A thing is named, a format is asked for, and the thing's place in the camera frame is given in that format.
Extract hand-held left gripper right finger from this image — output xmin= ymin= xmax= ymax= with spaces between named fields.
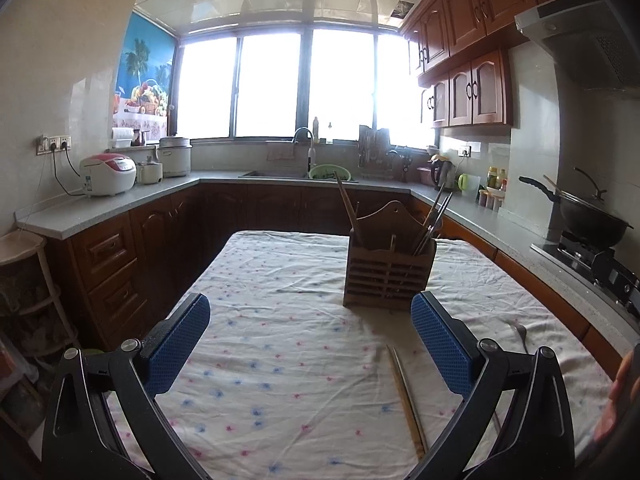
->
xmin=411 ymin=290 xmax=576 ymax=480

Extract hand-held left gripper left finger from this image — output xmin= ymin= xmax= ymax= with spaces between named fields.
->
xmin=41 ymin=292 xmax=212 ymax=480

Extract wooden utensil holder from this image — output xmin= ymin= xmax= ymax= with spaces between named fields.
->
xmin=342 ymin=200 xmax=437 ymax=312

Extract person's right hand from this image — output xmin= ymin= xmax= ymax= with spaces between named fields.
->
xmin=595 ymin=345 xmax=635 ymax=443

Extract steel spoon at right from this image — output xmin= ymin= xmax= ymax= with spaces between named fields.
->
xmin=501 ymin=321 xmax=532 ymax=356

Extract wooden lower cabinets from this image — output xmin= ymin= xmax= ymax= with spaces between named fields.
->
xmin=47 ymin=182 xmax=613 ymax=376

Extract wooden cabinets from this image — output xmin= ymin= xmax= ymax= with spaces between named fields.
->
xmin=47 ymin=182 xmax=613 ymax=376
xmin=400 ymin=0 xmax=591 ymax=128

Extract floral white tablecloth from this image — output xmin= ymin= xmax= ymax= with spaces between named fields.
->
xmin=107 ymin=230 xmax=616 ymax=480

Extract long wooden stirring stick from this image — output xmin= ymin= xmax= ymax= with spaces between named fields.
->
xmin=424 ymin=182 xmax=447 ymax=243
xmin=334 ymin=171 xmax=357 ymax=243

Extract electric kettle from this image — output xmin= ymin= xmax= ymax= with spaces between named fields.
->
xmin=430 ymin=156 xmax=458 ymax=190

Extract grey kitchen countertop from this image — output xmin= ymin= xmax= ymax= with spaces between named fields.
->
xmin=15 ymin=170 xmax=640 ymax=356

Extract small white cooker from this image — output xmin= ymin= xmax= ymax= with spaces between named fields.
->
xmin=136 ymin=160 xmax=164 ymax=185

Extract gas stove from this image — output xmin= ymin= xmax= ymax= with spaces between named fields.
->
xmin=531 ymin=230 xmax=640 ymax=318

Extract white and pink rice cooker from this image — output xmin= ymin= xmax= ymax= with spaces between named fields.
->
xmin=80 ymin=153 xmax=138 ymax=197

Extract large white rice cooker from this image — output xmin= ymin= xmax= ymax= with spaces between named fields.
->
xmin=157 ymin=136 xmax=193 ymax=178

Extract kitchen sink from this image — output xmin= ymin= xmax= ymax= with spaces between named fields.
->
xmin=239 ymin=170 xmax=361 ymax=183

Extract black wok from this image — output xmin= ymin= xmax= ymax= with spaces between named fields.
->
xmin=518 ymin=175 xmax=628 ymax=250

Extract wok lid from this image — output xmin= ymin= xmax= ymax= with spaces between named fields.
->
xmin=557 ymin=167 xmax=626 ymax=221

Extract metal dish rack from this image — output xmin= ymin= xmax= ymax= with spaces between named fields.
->
xmin=357 ymin=125 xmax=413 ymax=181

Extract green plastic basin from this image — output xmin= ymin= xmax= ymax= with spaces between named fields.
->
xmin=308 ymin=164 xmax=353 ymax=181

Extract curved metal faucet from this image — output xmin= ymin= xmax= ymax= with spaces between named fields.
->
xmin=292 ymin=127 xmax=317 ymax=178

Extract wooden upper cabinets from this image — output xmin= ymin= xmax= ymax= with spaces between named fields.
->
xmin=400 ymin=0 xmax=591 ymax=128

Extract kitchen window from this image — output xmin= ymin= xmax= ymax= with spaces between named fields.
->
xmin=170 ymin=22 xmax=436 ymax=143

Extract fruit and palm poster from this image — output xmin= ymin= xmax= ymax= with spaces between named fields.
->
xmin=112 ymin=12 xmax=180 ymax=133

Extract range hood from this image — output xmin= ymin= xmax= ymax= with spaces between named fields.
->
xmin=515 ymin=0 xmax=640 ymax=92

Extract black power cable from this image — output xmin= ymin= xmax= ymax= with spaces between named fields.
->
xmin=52 ymin=147 xmax=88 ymax=196

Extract white wall socket strip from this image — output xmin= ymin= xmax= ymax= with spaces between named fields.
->
xmin=36 ymin=135 xmax=73 ymax=155

